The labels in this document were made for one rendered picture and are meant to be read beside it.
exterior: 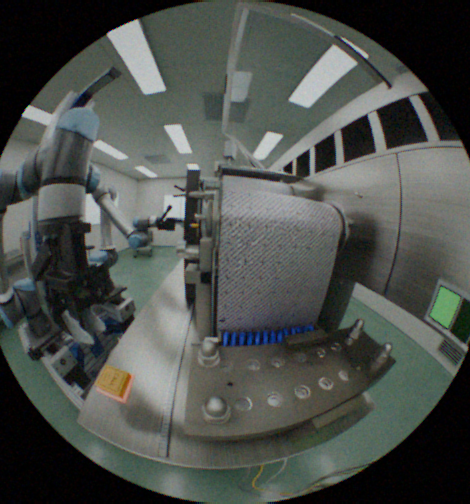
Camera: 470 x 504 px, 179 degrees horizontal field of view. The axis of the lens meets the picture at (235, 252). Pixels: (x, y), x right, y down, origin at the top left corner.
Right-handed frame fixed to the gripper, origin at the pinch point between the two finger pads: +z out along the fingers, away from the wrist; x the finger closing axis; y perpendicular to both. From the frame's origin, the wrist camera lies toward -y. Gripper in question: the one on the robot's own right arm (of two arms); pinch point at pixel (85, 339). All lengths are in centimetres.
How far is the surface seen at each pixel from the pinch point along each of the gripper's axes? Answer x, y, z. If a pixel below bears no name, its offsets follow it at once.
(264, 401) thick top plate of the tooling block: -5.4, 30.0, 2.1
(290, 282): 9.7, 37.4, -9.5
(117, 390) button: -2.4, 2.8, 12.7
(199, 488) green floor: -43, 10, 105
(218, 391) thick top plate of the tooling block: -3.1, 24.0, 2.1
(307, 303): 9.7, 42.8, -4.4
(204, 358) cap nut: 1.6, 21.9, 0.1
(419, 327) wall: 8, 289, 79
